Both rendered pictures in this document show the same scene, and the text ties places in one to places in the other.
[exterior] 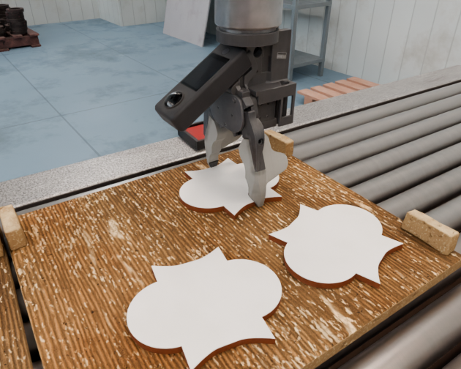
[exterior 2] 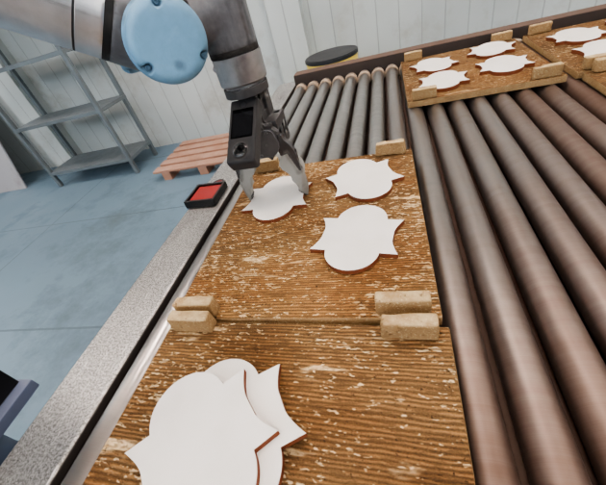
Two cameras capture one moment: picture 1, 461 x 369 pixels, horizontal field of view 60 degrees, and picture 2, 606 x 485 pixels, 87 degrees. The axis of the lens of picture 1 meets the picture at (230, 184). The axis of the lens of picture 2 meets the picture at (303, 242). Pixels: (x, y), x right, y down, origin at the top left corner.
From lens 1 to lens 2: 0.30 m
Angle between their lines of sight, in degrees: 30
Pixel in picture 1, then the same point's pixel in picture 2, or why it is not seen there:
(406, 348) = (436, 191)
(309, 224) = (343, 181)
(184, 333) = (372, 249)
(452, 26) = not seen: hidden behind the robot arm
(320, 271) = (379, 190)
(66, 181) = (162, 279)
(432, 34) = (214, 86)
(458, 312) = (432, 168)
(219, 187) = (275, 201)
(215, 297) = (359, 230)
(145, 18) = not seen: outside the picture
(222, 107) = not seen: hidden behind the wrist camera
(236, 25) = (250, 80)
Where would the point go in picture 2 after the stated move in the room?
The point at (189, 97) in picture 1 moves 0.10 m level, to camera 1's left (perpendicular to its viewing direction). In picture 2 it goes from (250, 141) to (195, 175)
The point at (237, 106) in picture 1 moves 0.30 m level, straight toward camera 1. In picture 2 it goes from (270, 136) to (451, 167)
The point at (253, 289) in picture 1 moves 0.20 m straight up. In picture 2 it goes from (367, 216) to (349, 80)
